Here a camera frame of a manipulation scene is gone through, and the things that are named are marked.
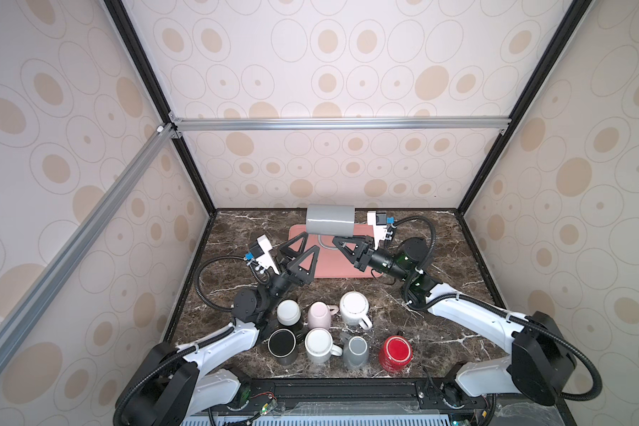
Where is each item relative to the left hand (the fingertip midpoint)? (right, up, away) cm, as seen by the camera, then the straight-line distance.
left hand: (318, 246), depth 60 cm
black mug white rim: (-11, -29, +17) cm, 36 cm away
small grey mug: (+10, -30, +13) cm, 34 cm away
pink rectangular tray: (+3, -4, +5) cm, 8 cm away
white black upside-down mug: (-10, -21, +21) cm, 31 cm away
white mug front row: (0, -30, +16) cm, 34 cm away
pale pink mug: (0, -22, +20) cm, 29 cm away
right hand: (+4, 0, +6) cm, 7 cm away
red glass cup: (+21, -31, +15) cm, 40 cm away
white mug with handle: (+10, -20, +22) cm, 32 cm away
